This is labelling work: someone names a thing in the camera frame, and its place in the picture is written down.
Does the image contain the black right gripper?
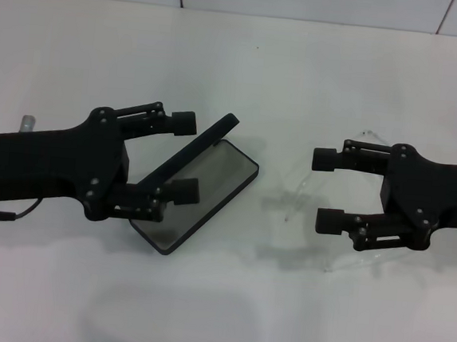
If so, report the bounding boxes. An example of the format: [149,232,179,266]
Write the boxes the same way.
[304,136,457,262]

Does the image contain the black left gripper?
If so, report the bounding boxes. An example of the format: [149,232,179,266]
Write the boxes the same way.
[0,96,135,224]

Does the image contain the black glasses case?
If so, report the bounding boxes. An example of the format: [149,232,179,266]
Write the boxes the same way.
[124,105,265,264]

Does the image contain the clear plastic glasses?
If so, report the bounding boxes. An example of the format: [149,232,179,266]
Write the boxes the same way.
[275,122,405,279]

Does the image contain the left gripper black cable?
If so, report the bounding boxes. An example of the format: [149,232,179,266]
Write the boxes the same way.
[0,194,45,226]

